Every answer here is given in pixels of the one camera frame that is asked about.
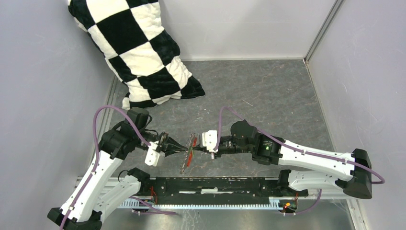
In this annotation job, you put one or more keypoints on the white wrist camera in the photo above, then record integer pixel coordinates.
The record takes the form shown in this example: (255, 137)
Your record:
(153, 157)
(208, 141)

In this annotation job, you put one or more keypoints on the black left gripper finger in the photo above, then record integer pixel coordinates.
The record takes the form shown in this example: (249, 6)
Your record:
(169, 152)
(176, 144)

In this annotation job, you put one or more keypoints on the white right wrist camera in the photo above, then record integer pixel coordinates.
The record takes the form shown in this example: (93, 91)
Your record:
(208, 141)

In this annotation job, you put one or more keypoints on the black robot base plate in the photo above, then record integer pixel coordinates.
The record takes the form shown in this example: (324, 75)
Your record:
(216, 190)

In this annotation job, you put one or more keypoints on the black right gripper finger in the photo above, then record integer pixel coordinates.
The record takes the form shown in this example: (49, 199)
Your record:
(196, 145)
(202, 150)

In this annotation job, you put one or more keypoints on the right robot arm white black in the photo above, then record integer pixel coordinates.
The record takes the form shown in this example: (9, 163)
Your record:
(349, 172)

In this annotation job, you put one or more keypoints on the metal key holder red handle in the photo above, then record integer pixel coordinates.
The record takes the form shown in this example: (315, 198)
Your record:
(187, 160)

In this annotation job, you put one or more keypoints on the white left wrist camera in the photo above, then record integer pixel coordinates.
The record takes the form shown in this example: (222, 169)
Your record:
(153, 157)

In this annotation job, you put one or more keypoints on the black white checkered pillow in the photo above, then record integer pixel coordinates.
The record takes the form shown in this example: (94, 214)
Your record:
(138, 50)

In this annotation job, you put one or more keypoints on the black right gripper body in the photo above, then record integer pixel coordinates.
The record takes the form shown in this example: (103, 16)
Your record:
(227, 146)

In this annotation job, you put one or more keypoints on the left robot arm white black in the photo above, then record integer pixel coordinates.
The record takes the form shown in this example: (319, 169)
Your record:
(86, 208)

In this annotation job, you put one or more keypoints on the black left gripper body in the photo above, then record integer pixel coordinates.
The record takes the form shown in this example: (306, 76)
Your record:
(163, 141)

